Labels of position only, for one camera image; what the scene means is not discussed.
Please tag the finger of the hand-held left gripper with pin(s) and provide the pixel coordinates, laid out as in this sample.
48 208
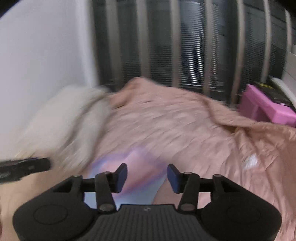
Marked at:
25 168

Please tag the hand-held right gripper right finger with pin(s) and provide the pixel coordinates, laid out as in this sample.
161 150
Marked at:
174 178

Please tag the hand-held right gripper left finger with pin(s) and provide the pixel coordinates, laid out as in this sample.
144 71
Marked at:
120 178

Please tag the pastel pink purple blue cloth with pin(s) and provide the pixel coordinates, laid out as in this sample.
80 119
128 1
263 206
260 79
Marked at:
143 171

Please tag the pink quilted jacket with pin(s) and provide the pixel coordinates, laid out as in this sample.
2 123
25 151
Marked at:
185 120

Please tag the pink flat box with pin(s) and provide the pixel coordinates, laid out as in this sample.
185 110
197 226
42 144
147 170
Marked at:
266 109

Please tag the dark flat packet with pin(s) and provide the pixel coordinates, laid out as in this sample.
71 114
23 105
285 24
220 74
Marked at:
272 92

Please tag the window with metal bars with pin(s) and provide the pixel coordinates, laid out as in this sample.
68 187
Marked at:
185 46

